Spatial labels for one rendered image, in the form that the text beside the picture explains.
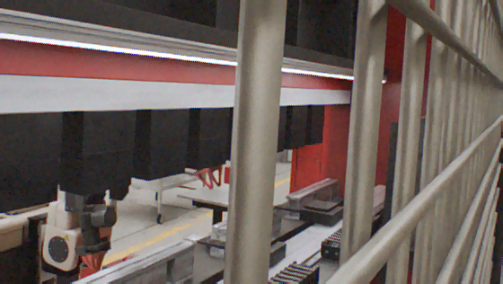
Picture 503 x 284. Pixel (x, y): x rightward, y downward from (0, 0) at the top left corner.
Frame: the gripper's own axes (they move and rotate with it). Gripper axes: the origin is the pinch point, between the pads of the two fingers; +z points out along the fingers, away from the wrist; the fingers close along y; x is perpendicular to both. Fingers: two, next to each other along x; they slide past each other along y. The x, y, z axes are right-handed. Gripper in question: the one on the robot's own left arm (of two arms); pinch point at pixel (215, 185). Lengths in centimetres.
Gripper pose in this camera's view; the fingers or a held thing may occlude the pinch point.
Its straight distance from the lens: 188.1
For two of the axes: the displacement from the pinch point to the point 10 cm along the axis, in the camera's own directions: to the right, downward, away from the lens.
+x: -8.0, 4.1, 4.3
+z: 3.8, 9.1, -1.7
